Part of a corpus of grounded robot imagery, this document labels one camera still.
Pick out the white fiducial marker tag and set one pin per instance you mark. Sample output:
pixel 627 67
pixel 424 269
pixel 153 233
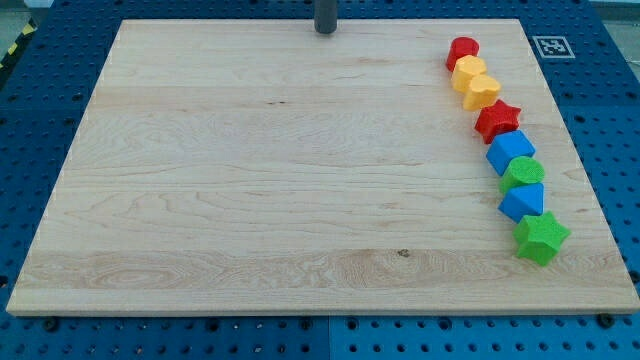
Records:
pixel 553 47

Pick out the wooden board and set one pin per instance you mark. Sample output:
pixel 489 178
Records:
pixel 255 167

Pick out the green star block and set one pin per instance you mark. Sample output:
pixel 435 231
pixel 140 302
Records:
pixel 540 237

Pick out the red star block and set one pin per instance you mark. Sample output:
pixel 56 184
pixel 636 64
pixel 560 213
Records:
pixel 496 120

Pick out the blue cube block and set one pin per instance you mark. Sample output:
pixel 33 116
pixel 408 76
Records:
pixel 506 147

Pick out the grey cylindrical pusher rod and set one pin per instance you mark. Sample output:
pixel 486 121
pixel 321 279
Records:
pixel 325 16

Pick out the blue triangle block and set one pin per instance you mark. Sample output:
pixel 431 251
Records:
pixel 523 200

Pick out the green circle block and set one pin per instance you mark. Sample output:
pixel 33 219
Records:
pixel 521 171

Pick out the yellow hexagon block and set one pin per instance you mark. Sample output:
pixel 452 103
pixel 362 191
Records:
pixel 465 69

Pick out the yellow heart block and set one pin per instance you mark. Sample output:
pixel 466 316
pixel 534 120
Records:
pixel 482 91

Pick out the red cylinder block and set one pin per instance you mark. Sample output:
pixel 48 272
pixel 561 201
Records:
pixel 460 47

